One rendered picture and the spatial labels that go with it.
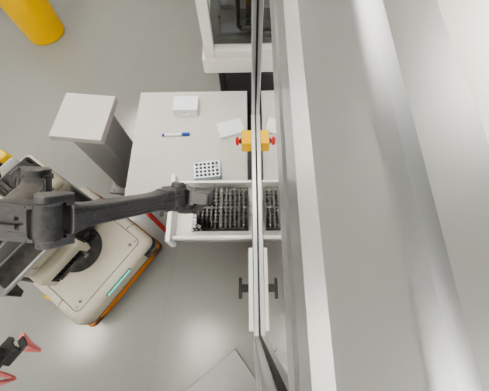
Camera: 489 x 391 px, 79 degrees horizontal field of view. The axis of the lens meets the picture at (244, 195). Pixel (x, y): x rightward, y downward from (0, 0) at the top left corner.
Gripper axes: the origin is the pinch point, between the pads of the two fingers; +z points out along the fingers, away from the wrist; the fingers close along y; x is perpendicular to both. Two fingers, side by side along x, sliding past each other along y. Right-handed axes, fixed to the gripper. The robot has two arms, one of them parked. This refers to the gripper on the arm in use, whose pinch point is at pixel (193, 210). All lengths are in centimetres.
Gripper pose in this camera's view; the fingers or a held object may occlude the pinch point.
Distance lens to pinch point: 117.5
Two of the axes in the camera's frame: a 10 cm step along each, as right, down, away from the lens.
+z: 0.5, 3.7, 9.3
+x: 0.0, -9.3, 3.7
